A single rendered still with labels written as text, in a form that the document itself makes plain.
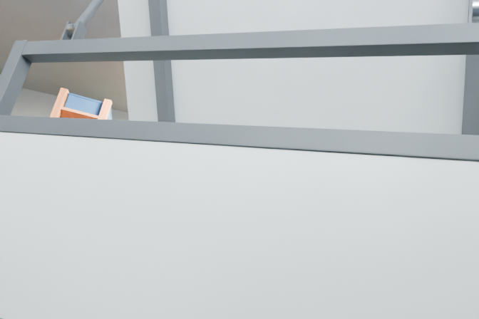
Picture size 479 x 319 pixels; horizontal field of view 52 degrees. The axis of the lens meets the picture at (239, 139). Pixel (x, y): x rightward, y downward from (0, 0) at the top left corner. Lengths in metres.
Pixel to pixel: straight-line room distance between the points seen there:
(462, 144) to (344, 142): 0.17
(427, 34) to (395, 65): 0.45
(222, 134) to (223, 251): 0.21
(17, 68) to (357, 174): 0.84
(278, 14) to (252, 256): 0.78
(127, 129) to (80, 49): 0.27
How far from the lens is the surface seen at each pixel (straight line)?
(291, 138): 0.82
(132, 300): 0.87
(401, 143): 0.79
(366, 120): 1.35
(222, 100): 1.47
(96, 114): 5.57
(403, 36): 0.88
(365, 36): 0.89
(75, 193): 1.00
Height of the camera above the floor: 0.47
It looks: 20 degrees up
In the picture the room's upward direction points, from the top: 13 degrees clockwise
